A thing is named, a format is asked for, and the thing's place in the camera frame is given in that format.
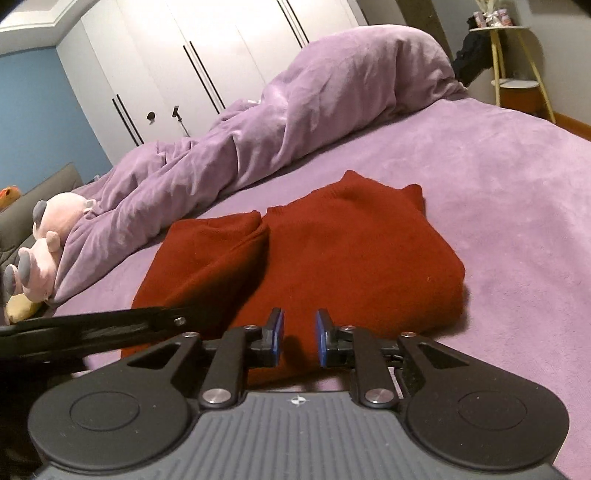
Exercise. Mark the purple duvet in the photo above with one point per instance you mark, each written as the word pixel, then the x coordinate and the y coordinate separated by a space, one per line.
pixel 277 124

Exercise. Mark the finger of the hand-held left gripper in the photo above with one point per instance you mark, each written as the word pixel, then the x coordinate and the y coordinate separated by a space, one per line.
pixel 92 325

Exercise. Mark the rust red buttoned cardigan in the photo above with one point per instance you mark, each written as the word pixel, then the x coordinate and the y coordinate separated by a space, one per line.
pixel 351 258

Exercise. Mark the dark cloth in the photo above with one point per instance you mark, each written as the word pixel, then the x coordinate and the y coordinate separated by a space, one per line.
pixel 471 53

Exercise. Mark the pink plush toy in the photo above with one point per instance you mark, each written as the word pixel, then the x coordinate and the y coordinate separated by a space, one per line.
pixel 44 249

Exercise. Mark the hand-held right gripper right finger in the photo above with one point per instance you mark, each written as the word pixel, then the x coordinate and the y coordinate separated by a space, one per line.
pixel 320 339

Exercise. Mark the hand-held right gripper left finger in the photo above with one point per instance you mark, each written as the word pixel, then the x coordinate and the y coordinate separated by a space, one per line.
pixel 276 337

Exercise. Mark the yellow plush toy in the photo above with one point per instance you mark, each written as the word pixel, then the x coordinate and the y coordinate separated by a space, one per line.
pixel 21 308

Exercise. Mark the yellow-legged side table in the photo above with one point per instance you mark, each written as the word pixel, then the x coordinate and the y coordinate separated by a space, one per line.
pixel 517 69

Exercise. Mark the pink containers group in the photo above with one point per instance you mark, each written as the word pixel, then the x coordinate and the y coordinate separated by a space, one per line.
pixel 493 16

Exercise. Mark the white wardrobe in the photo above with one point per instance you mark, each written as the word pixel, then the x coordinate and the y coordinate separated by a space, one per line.
pixel 184 60

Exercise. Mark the orange plush toy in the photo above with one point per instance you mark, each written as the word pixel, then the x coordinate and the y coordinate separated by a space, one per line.
pixel 9 197

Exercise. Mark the brown headboard panel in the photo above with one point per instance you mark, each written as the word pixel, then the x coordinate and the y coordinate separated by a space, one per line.
pixel 422 18

